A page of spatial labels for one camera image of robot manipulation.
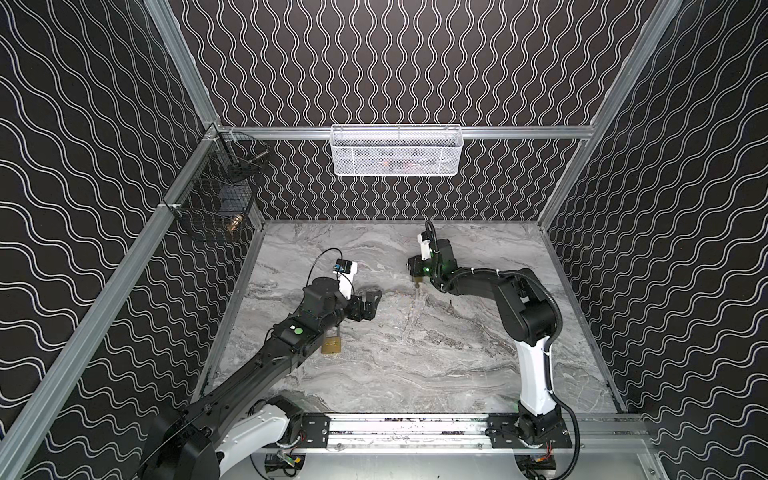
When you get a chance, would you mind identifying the large brass padlock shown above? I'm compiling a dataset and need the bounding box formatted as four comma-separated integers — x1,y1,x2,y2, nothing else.
321,327,342,355

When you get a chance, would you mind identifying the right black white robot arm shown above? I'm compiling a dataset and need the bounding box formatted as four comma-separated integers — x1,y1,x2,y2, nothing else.
407,231,566,446

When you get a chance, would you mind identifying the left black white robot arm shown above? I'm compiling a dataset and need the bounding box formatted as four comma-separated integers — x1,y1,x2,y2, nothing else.
134,277,383,479

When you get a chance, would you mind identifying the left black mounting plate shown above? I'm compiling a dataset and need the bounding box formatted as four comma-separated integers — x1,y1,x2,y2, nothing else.
296,413,331,449

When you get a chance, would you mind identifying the black mounting plate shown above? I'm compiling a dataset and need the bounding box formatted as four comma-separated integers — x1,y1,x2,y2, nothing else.
484,414,573,449
296,413,331,449

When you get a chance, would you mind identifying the brass item in black basket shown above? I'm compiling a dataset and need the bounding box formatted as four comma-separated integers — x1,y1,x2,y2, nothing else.
227,215,244,232

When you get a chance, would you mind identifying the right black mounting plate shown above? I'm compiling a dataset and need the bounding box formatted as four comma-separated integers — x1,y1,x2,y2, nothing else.
484,414,573,449

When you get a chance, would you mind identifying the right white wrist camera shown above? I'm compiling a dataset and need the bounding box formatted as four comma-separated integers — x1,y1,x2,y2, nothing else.
418,231,433,261

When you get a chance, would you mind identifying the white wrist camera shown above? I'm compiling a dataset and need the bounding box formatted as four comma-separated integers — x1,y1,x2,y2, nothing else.
418,231,433,261
334,258,358,300

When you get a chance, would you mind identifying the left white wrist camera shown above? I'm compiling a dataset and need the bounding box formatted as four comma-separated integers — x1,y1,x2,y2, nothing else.
334,258,358,300

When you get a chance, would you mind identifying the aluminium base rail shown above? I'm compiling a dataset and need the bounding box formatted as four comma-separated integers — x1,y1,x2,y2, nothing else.
293,413,652,454

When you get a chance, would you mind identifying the white mesh wall basket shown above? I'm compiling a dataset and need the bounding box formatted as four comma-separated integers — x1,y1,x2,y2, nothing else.
329,124,464,177

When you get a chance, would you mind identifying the black wire wall basket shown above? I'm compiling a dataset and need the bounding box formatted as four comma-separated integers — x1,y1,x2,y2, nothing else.
172,136,272,244

